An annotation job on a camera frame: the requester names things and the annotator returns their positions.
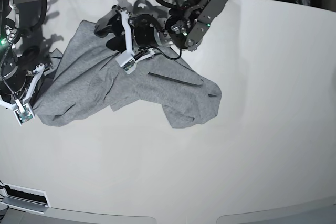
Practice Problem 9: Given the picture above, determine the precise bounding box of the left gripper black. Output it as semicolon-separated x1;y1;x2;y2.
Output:
94;7;168;51

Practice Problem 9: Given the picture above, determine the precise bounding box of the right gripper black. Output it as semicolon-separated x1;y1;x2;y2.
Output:
1;47;50;103

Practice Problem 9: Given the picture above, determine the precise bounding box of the grey t-shirt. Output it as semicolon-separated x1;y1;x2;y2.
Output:
33;20;222;129

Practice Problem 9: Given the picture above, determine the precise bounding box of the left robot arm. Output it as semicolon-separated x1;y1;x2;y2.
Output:
94;0;228;52

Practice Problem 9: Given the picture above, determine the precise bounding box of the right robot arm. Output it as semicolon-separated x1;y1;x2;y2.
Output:
1;0;52;104

